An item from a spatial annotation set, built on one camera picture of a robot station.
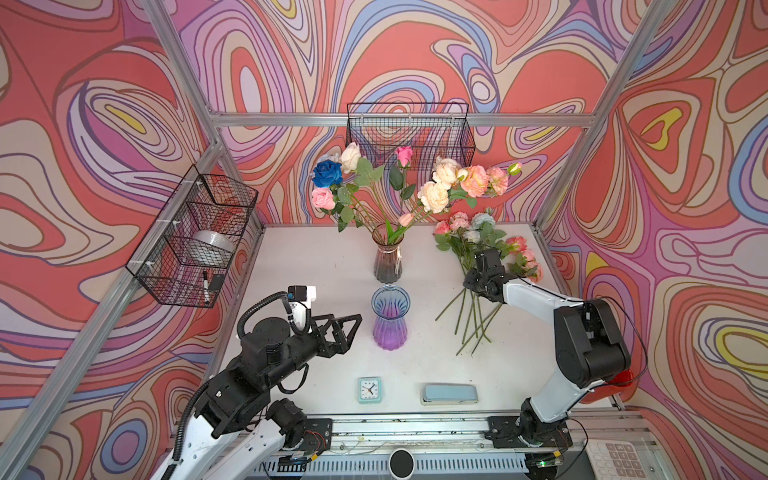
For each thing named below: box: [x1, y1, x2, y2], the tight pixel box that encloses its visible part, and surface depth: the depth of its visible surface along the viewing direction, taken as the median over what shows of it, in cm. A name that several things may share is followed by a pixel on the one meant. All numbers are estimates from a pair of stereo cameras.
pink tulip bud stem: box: [386, 213, 414, 244], surface depth 87 cm
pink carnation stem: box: [448, 162, 523, 209], surface depth 71 cm
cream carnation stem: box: [404, 156, 476, 231], surface depth 72 cm
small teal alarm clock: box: [358, 376, 382, 404], surface depth 80 cm
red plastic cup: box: [579, 366, 638, 404], surface depth 70 cm
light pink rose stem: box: [311, 187, 379, 234], surface depth 71 cm
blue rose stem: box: [312, 159, 376, 232], surface depth 70 cm
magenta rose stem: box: [389, 146, 416, 232], surface depth 81 cm
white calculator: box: [584, 439, 655, 480], surface depth 70 cm
